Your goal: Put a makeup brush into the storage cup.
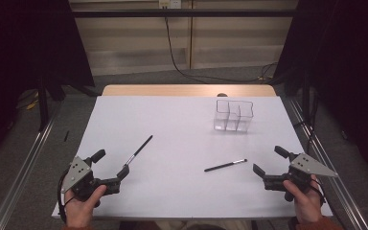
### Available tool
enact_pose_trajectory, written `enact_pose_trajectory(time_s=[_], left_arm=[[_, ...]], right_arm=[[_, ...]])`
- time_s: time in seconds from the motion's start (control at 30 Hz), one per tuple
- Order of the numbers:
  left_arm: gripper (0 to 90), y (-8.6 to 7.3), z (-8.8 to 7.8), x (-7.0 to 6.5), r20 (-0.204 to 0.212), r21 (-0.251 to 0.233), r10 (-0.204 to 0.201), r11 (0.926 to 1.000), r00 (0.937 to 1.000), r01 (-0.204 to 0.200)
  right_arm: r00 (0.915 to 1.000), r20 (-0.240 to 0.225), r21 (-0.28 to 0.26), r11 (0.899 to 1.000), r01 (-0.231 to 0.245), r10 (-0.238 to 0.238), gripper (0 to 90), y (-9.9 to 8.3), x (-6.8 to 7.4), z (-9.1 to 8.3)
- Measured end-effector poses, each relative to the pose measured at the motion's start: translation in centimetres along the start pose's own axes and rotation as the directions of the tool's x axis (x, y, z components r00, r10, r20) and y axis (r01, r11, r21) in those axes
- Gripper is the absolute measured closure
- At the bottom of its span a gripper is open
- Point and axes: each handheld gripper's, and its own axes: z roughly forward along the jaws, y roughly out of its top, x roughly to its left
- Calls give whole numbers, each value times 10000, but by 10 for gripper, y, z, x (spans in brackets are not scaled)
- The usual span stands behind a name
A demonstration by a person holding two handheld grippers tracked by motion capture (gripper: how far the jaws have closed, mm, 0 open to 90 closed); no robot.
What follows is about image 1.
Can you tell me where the white wall socket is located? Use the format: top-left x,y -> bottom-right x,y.
158,0 -> 183,10

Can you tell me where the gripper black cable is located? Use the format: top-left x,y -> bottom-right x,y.
310,177 -> 328,206
56,168 -> 79,223

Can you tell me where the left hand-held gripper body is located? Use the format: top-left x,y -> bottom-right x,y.
60,154 -> 123,203

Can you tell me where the person's right hand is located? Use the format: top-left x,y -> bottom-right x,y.
282,173 -> 324,225

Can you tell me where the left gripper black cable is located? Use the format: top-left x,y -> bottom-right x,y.
56,168 -> 79,223

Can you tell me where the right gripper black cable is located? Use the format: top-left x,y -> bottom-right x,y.
310,177 -> 328,206

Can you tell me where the black metal stand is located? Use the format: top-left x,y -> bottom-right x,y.
301,69 -> 321,155
35,74 -> 51,132

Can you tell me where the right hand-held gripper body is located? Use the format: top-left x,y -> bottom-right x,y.
263,152 -> 339,195

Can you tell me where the black wall cable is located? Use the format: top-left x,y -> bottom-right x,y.
163,6 -> 280,85

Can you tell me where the person's left hand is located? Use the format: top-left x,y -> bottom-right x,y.
63,184 -> 107,229

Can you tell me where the metal floor rail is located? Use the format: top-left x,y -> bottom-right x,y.
0,95 -> 65,230
283,95 -> 368,230

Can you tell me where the clear plastic organizer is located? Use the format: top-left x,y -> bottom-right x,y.
213,99 -> 255,133

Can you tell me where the wooden table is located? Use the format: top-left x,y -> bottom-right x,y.
101,83 -> 278,98

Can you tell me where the white table board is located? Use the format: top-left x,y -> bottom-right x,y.
51,95 -> 334,220

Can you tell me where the black curtain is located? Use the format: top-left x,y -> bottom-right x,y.
272,0 -> 368,185
0,0 -> 96,173

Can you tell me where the black horizontal bar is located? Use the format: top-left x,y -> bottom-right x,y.
71,8 -> 299,19

